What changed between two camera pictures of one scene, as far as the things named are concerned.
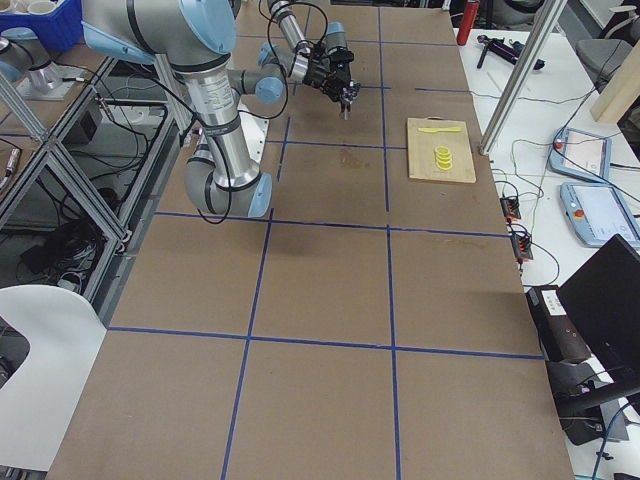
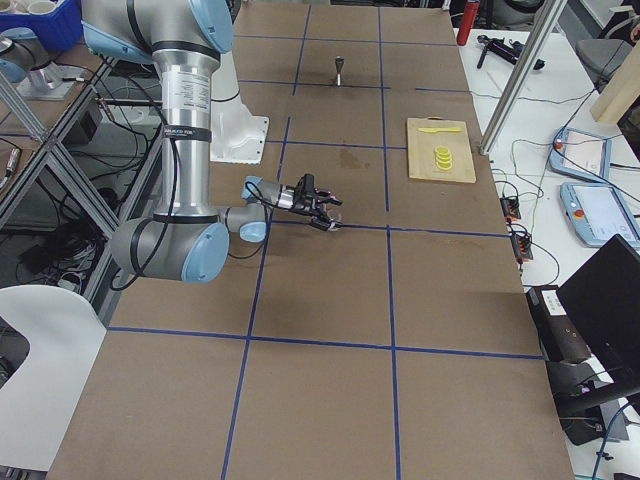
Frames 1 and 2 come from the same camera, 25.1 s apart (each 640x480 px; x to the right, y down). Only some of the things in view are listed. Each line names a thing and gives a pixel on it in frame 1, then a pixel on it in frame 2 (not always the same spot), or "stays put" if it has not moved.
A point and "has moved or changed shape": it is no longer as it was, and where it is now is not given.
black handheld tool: [505, 49] stays put
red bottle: [470, 14] stays put
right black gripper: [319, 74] -> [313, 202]
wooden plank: [622, 90] stays put
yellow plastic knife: [436, 130] stays put
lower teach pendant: [597, 212] stays put
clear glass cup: [352, 93] -> [336, 220]
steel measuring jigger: [346, 109] has moved or changed shape
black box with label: [563, 336] stays put
